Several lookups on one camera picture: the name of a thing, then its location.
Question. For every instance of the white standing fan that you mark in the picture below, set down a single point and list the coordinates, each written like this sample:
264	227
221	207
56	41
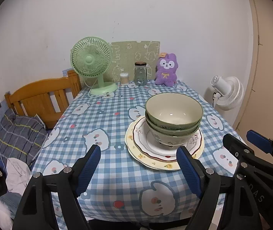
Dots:
229	92

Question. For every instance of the purple plush bunny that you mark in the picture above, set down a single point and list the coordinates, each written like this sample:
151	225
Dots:
166	68

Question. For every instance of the green desk fan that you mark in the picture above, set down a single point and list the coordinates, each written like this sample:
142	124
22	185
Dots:
91	57

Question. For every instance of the large scalloped yellow floral plate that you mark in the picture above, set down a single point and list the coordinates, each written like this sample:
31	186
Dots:
130	143

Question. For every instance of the glass jar with black lid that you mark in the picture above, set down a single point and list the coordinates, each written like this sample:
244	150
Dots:
140	73

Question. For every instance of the wooden bed headboard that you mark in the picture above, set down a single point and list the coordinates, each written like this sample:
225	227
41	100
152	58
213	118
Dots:
45	98

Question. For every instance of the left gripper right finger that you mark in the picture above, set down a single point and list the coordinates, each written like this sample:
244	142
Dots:
239	210

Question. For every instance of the beige door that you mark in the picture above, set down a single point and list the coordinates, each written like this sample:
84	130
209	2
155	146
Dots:
256	111

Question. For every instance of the ceramic bowl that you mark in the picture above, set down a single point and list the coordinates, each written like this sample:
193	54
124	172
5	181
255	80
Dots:
172	131
174	109
170	140

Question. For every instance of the grey plaid pillow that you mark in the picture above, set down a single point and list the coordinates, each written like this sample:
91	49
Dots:
21	137

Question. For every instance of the round yellow floral plate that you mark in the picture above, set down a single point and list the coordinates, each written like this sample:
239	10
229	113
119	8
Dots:
152	162

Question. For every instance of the green cartoon board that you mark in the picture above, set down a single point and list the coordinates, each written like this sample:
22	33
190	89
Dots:
126	54

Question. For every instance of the white crumpled cloth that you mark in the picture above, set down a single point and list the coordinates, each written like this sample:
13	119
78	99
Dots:
18	175

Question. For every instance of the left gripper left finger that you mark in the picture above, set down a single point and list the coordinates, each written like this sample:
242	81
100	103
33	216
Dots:
36	209

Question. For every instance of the small red white plate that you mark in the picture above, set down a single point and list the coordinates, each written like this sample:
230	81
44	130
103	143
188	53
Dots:
151	143

